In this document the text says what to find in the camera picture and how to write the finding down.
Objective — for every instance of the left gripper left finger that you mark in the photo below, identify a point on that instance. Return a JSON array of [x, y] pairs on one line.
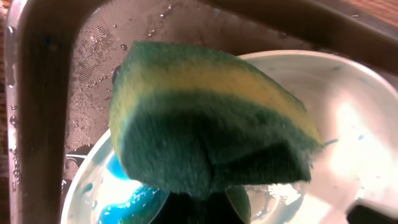
[[177, 209]]

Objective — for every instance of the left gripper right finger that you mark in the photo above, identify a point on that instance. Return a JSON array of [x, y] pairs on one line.
[[223, 207]]

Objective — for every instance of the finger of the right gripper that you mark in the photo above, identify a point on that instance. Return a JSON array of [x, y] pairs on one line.
[[362, 212]]

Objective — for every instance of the green yellow sponge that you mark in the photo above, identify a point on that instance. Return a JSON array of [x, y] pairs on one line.
[[193, 120]]

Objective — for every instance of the white plate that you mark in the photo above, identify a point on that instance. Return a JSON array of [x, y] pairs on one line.
[[355, 111]]

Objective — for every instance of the dark grey serving tray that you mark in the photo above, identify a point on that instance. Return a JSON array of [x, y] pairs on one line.
[[60, 57]]

